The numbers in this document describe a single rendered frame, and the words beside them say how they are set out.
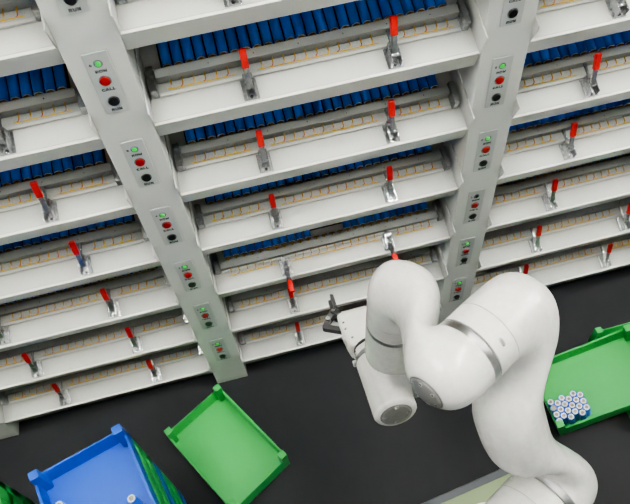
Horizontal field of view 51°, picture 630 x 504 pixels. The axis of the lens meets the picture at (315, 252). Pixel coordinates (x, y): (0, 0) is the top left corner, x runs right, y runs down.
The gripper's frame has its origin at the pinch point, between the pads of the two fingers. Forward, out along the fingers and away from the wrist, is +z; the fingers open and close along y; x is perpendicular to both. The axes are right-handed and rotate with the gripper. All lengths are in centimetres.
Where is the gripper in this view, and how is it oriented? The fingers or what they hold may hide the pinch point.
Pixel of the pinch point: (352, 296)
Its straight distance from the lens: 147.0
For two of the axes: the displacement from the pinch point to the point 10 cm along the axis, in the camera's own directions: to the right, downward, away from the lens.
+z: -2.2, -6.5, 7.3
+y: 9.7, -2.4, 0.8
